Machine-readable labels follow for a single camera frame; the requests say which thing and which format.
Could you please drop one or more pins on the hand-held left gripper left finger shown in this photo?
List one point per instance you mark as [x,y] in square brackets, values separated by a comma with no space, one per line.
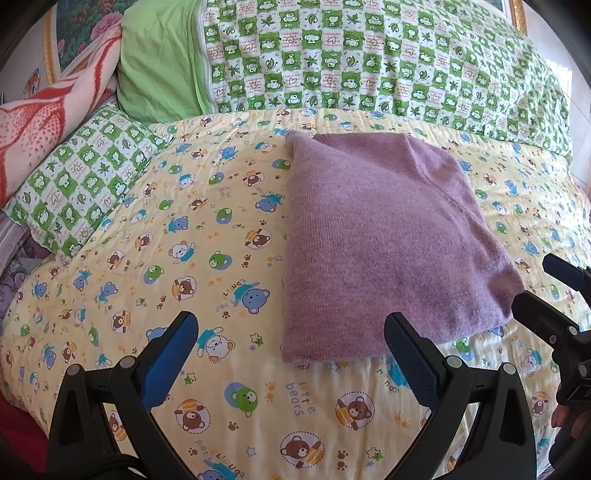
[168,360]

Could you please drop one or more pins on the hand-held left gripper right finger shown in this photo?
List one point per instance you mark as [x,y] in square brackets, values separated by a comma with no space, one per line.
[413,360]

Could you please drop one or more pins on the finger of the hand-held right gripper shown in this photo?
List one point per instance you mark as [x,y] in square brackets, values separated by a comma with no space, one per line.
[538,316]
[565,274]

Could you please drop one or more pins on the purple knit sweater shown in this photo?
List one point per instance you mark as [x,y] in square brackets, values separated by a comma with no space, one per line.
[383,249]

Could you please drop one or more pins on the person's right hand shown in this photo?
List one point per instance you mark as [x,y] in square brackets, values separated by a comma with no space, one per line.
[564,419]

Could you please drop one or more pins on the yellow bear print blanket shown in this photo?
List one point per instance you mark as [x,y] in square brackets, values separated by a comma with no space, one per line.
[207,258]

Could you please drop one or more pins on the red bed sheet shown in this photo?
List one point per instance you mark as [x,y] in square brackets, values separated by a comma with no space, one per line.
[21,424]

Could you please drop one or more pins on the grey floral cloth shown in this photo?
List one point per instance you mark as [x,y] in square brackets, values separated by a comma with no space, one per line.
[21,249]

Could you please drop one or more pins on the green checked frog print pillow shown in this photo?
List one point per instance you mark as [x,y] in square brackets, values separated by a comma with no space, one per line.
[87,184]

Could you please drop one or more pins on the pink and red fleece blanket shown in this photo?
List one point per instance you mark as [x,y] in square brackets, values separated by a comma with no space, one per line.
[51,115]

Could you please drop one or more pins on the green checkered pillow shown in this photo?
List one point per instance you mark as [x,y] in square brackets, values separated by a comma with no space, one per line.
[369,60]

